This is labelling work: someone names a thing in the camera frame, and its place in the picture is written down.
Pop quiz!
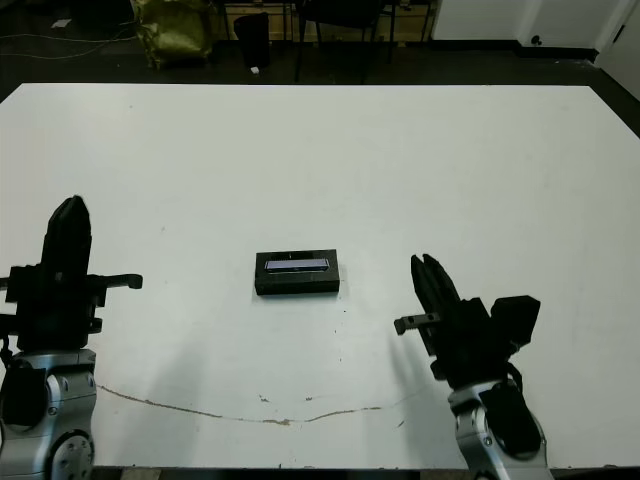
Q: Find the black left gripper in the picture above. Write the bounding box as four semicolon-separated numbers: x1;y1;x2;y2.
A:
0;195;144;352

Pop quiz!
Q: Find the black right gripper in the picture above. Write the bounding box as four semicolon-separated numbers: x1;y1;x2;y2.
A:
393;253;517;390

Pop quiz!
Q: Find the black box lid with print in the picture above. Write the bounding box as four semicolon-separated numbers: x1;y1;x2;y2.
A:
253;247;345;298

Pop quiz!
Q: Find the yellow-green plastic bag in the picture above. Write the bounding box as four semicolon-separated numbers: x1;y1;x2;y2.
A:
135;0;214;69

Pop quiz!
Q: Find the black mesh office chair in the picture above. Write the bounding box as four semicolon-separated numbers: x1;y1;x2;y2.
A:
294;0;434;84

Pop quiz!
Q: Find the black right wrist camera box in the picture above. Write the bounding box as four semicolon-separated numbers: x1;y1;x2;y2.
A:
489;295;542;354

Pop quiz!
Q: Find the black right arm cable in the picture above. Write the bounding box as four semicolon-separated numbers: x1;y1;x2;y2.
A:
504;359;529;401

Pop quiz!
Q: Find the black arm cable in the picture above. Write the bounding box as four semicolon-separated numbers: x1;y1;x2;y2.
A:
0;334;16;374
504;359;529;401

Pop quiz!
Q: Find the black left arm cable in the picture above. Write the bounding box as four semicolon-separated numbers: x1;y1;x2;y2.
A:
0;334;16;374

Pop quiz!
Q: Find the thin light floor cable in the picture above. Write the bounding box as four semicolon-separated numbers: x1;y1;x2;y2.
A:
0;22;139;59

